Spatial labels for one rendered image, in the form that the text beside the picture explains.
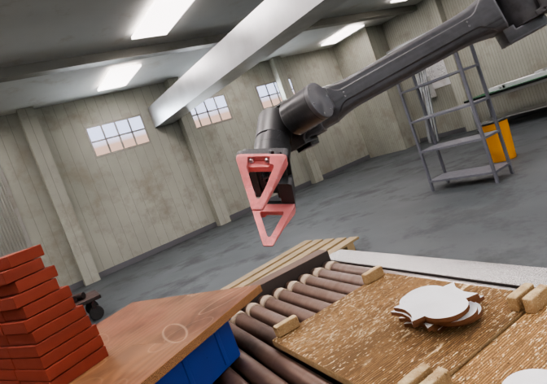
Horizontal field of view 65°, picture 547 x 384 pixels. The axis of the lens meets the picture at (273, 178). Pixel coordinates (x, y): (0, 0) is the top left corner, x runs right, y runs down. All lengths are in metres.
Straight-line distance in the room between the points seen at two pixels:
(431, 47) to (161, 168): 9.97
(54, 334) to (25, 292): 0.10
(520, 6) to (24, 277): 0.97
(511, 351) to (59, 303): 0.81
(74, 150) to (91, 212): 1.38
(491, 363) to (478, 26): 0.49
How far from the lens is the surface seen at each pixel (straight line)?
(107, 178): 10.18
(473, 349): 0.78
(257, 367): 0.97
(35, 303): 0.97
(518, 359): 0.74
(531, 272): 1.05
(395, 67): 0.72
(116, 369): 0.94
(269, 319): 1.19
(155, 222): 10.36
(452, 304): 0.82
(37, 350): 0.97
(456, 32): 0.74
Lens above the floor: 1.33
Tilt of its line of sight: 4 degrees down
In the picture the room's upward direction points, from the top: 20 degrees counter-clockwise
